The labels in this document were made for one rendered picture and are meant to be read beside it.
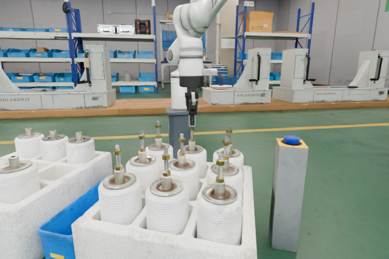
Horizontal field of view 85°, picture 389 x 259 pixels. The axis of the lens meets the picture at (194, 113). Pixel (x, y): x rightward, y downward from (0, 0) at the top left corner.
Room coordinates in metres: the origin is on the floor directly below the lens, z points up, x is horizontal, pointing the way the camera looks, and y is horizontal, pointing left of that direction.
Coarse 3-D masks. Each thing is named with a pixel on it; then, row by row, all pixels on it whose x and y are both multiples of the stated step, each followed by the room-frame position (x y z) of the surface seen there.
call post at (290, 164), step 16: (288, 160) 0.52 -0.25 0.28; (304, 160) 0.51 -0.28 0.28; (288, 176) 0.52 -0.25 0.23; (304, 176) 0.51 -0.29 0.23; (272, 192) 0.58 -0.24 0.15; (288, 192) 0.52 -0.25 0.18; (272, 208) 0.56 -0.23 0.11; (288, 208) 0.52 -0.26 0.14; (272, 224) 0.54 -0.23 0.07; (288, 224) 0.52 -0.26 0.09; (272, 240) 0.53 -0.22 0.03; (288, 240) 0.52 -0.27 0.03
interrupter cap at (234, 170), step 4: (232, 164) 0.55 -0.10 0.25; (212, 168) 0.52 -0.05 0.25; (216, 168) 0.52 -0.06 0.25; (232, 168) 0.52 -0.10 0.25; (236, 168) 0.52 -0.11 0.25; (212, 172) 0.50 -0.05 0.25; (216, 172) 0.50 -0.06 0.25; (224, 172) 0.50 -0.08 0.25; (228, 172) 0.50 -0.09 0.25; (232, 172) 0.50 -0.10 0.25; (236, 172) 0.50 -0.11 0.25
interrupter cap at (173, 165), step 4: (172, 160) 0.57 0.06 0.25; (176, 160) 0.57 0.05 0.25; (188, 160) 0.57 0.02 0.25; (192, 160) 0.57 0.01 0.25; (168, 164) 0.54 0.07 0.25; (172, 164) 0.55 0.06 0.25; (176, 164) 0.55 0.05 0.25; (188, 164) 0.55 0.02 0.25; (192, 164) 0.55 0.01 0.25; (172, 168) 0.52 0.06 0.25; (176, 168) 0.52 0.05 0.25; (180, 168) 0.52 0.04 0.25; (184, 168) 0.52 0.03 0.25; (188, 168) 0.52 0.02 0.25; (192, 168) 0.52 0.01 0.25
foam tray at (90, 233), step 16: (160, 176) 0.62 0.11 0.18; (96, 208) 0.46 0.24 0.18; (144, 208) 0.46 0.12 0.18; (192, 208) 0.47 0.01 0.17; (80, 224) 0.40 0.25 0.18; (96, 224) 0.40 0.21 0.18; (112, 224) 0.40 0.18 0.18; (144, 224) 0.43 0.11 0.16; (192, 224) 0.40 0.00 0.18; (80, 240) 0.40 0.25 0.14; (96, 240) 0.39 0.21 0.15; (112, 240) 0.38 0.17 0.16; (128, 240) 0.37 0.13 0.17; (144, 240) 0.36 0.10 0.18; (160, 240) 0.36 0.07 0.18; (176, 240) 0.36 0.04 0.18; (192, 240) 0.36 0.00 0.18; (208, 240) 0.36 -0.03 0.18; (80, 256) 0.40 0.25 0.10; (96, 256) 0.39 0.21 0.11; (112, 256) 0.38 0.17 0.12; (128, 256) 0.37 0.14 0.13; (144, 256) 0.36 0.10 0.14; (160, 256) 0.36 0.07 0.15; (176, 256) 0.35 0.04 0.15; (192, 256) 0.34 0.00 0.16; (208, 256) 0.33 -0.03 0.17; (224, 256) 0.33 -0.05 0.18; (240, 256) 0.32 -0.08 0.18; (256, 256) 0.33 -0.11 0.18
